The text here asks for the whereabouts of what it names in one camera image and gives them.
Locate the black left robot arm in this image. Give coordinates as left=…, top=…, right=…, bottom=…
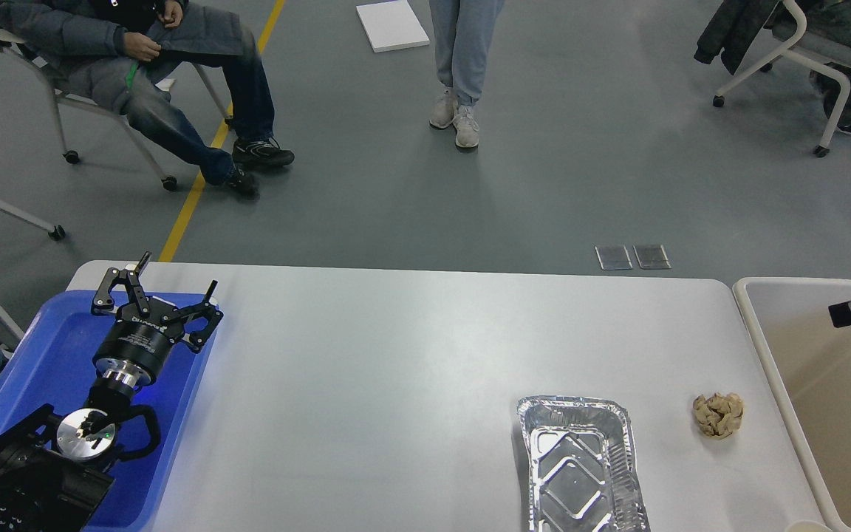
left=0, top=256, right=224, bottom=531

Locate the white chair at right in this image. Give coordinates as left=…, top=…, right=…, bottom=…
left=712, top=0, right=851, bottom=158

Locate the dark jacket on chair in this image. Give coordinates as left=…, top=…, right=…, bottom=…
left=694, top=1, right=779, bottom=75

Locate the left metal floor plate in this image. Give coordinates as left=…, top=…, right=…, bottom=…
left=595, top=245, right=634, bottom=270

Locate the aluminium foil tray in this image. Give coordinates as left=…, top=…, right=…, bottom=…
left=516, top=396, right=651, bottom=531

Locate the crumpled brown paper ball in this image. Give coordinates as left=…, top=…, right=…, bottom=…
left=691, top=393, right=745, bottom=439

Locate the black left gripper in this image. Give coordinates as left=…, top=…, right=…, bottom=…
left=90, top=252, right=224, bottom=387

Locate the blue plastic tray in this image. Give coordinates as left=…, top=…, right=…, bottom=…
left=0, top=290, right=213, bottom=531

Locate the right metal floor plate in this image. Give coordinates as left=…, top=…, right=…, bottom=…
left=634, top=245, right=671, bottom=270

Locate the standing person in grey sweatpants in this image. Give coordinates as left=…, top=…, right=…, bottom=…
left=429, top=1, right=505, bottom=149

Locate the white board on floor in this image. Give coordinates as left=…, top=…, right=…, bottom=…
left=355, top=1, right=430, bottom=53

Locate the metal floor plate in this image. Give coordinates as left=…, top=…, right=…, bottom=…
left=634, top=245, right=671, bottom=270
left=595, top=245, right=634, bottom=270

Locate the white chair under left person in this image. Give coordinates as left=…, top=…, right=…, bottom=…
left=0, top=28, right=236, bottom=192

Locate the beige plastic bin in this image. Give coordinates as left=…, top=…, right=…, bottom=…
left=733, top=277, right=851, bottom=531

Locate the seated person in grey coat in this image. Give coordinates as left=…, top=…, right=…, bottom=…
left=0, top=1, right=295, bottom=197

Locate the small paper on floor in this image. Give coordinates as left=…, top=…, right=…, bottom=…
left=155, top=78, right=176, bottom=94

